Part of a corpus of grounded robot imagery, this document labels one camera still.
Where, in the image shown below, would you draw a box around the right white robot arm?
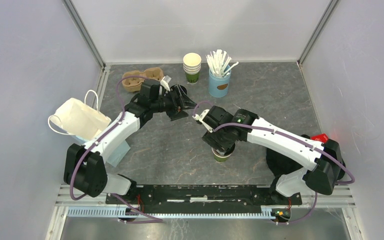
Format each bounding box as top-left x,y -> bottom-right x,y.
192,105 -> 356,204

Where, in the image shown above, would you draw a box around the brown cardboard cup carrier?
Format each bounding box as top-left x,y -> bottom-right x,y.
121,67 -> 164,93

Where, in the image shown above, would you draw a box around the green paper cup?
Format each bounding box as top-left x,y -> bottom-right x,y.
211,145 -> 235,163

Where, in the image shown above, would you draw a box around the black cloth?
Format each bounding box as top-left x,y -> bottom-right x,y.
266,134 -> 345,178

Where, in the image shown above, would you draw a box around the stack of paper cups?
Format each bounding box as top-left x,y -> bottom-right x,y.
183,52 -> 202,84

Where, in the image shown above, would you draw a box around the red emergency button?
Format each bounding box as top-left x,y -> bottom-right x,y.
310,133 -> 329,143

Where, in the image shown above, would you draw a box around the stack of black lids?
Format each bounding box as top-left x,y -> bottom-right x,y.
177,85 -> 187,96

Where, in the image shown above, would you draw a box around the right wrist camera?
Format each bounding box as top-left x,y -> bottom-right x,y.
192,109 -> 214,133

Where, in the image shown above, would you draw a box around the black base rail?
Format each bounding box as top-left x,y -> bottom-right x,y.
122,184 -> 303,214

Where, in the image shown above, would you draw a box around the blue straw holder can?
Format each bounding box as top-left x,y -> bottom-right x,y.
208,71 -> 231,98

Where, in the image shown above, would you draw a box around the white and blue paper bag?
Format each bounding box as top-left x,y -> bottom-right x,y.
47,89 -> 131,168

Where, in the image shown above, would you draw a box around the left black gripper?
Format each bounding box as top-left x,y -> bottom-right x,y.
151,84 -> 199,122

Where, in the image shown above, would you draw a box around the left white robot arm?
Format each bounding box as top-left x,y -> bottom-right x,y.
63,78 -> 197,204

